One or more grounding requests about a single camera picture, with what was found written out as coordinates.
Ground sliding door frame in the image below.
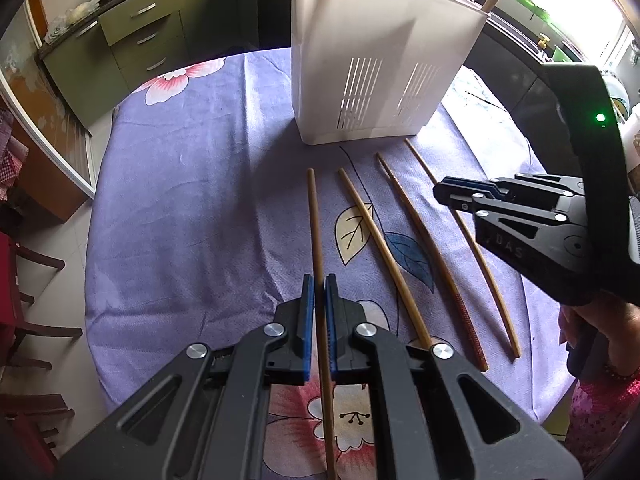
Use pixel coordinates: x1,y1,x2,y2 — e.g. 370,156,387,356
0,0,99,223

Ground pink patterned clothing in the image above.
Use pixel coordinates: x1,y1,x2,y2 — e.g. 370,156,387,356
564,372,640,467

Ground person's right hand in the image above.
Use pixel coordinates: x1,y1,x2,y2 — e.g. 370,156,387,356
557,294,640,375

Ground purple floral tablecloth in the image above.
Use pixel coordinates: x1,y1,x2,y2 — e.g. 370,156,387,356
84,47,583,480

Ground white plastic utensil holder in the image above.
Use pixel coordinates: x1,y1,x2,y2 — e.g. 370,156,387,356
290,0,489,147

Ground dark base cabinets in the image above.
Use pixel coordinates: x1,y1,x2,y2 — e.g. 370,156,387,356
440,5,576,176

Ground white plastic bag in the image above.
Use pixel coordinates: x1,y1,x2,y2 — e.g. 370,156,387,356
64,0,102,25

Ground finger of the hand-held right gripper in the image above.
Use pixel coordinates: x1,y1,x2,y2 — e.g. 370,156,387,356
443,174,587,209
433,182,584,247

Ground green base cabinets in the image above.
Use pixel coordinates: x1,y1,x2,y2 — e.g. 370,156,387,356
40,0,261,132

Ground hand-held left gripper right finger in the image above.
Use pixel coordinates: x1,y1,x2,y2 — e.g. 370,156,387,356
324,274,584,480

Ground red chair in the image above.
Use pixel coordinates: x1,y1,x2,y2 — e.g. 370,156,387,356
0,232,84,476

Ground white lidded jar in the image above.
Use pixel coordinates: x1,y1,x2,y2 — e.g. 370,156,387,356
619,107,640,166

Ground checked apron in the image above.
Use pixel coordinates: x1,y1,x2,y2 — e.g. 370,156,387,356
0,107,28,203

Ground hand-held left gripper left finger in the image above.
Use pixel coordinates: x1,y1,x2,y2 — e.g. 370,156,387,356
57,274,317,480

